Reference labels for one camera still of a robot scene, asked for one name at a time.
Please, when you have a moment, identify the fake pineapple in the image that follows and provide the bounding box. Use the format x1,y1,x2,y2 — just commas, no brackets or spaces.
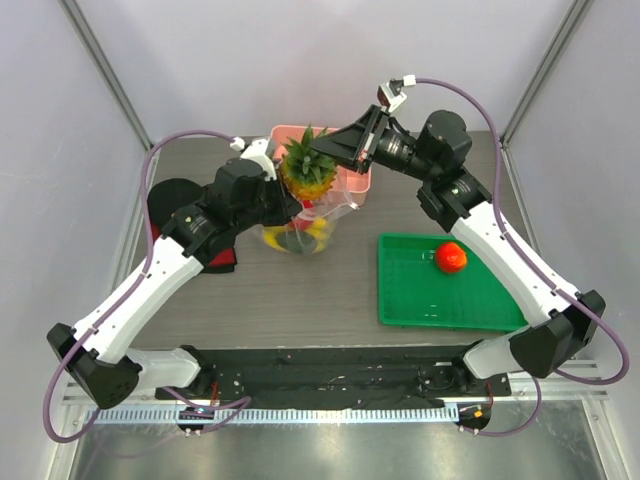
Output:
280,125,337,202

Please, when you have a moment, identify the pink compartment box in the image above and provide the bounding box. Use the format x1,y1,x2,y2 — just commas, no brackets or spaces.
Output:
269,124,375,208

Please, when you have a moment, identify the black and red cap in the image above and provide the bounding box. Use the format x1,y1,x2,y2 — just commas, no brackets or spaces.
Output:
147,178,237,274

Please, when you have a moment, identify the slotted cable duct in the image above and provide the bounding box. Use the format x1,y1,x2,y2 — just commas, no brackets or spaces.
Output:
95,404,459,426

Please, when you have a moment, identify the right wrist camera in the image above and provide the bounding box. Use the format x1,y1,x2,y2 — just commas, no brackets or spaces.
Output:
376,75,417,117

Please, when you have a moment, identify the right aluminium frame post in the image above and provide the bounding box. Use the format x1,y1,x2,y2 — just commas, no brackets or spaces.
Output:
501,0,594,146

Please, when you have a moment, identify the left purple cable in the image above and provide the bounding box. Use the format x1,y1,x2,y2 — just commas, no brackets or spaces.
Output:
42,130,256,459

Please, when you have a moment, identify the green plastic tray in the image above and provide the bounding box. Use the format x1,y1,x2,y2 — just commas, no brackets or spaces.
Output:
378,233,526,333

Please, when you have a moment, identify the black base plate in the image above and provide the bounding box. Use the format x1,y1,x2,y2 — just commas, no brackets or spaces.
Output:
178,345,511,410

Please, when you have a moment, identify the clear zip top bag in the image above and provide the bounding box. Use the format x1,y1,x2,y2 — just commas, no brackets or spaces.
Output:
258,188,360,255

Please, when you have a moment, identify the red fake apple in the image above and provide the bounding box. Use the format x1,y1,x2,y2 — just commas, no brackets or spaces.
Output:
291,200,317,230

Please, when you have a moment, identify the left aluminium frame post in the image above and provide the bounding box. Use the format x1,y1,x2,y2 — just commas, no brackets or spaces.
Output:
58,0,153,150

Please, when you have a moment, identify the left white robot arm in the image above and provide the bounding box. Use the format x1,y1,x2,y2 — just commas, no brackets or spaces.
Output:
47,158,301,410

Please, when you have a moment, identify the yellow fake banana bunch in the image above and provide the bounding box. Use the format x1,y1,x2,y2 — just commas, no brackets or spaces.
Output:
262,218,335,255

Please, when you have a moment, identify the aluminium frame post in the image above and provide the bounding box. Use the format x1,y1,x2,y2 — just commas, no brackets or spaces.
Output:
58,0,153,150
501,0,594,146

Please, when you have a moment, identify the red fake tomato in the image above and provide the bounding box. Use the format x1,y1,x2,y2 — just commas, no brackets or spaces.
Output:
434,242,468,274

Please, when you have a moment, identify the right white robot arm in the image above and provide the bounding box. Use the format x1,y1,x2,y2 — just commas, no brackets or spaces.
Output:
310,105,606,395

